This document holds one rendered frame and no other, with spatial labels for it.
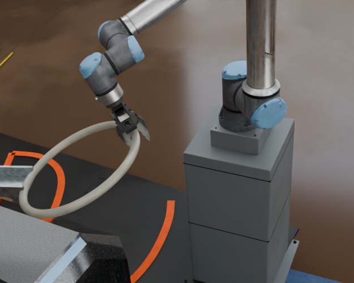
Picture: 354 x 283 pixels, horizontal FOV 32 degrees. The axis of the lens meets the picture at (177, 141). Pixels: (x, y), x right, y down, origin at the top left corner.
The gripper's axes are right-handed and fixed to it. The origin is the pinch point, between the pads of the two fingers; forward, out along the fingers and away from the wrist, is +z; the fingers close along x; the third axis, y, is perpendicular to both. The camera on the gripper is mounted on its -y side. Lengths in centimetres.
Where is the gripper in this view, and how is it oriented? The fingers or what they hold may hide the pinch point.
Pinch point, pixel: (141, 144)
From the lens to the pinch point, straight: 228.0
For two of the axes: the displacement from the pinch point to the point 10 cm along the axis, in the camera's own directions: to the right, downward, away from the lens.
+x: -8.4, 5.4, -0.7
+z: 4.4, 7.5, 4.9
